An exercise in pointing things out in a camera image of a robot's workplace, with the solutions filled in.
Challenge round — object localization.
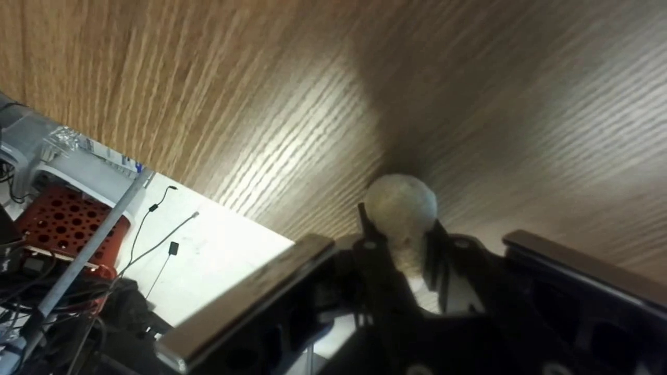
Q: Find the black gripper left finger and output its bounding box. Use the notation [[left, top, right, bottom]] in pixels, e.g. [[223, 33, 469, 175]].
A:
[[152, 203, 421, 375]]

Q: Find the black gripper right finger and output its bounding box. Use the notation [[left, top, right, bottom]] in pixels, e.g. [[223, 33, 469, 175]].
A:
[[424, 220, 667, 375]]

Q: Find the cream egg toy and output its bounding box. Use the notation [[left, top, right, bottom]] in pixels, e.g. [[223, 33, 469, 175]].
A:
[[364, 172, 443, 280]]

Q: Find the red perforated crate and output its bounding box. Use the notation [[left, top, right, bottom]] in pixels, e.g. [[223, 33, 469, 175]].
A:
[[15, 183, 133, 280]]

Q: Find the thin black wire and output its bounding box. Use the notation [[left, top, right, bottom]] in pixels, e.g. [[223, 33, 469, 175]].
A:
[[118, 183, 205, 301]]

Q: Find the grey metal bracket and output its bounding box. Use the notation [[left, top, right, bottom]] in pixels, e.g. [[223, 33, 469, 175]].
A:
[[0, 92, 148, 207]]

